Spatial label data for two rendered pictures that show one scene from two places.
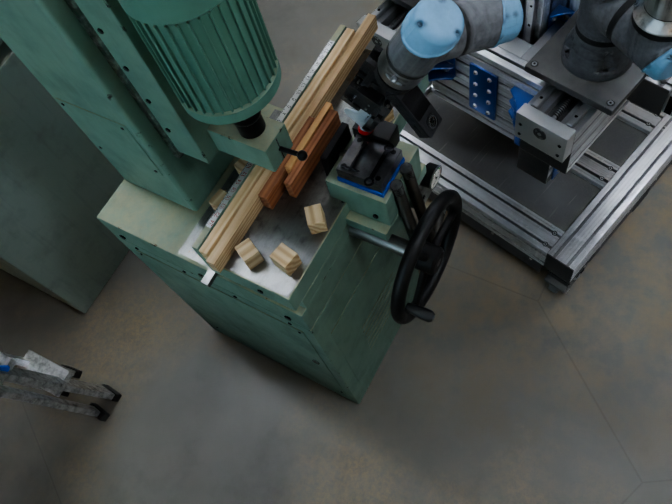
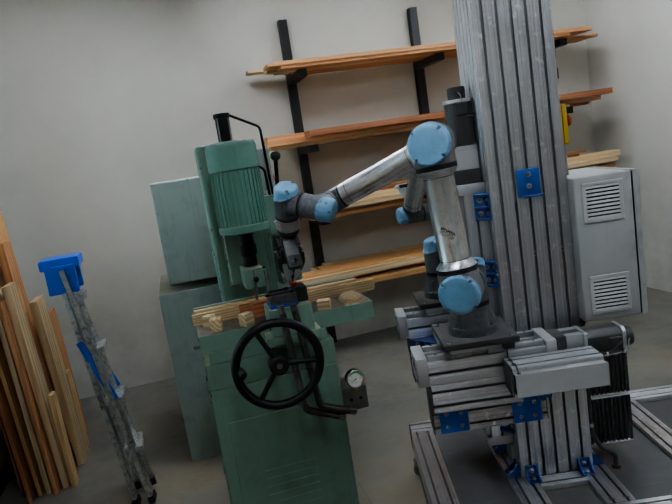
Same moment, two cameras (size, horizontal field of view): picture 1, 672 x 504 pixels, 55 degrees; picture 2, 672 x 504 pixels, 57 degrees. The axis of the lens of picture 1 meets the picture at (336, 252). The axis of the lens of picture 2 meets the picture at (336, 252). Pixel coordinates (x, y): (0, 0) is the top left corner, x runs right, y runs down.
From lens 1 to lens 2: 1.66 m
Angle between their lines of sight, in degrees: 57
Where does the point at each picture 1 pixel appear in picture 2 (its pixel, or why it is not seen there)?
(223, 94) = (224, 215)
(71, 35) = (207, 194)
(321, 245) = (237, 329)
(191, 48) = (217, 187)
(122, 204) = not seen: hidden behind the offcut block
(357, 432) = not seen: outside the picture
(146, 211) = not seen: hidden behind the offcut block
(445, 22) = (285, 187)
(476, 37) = (301, 203)
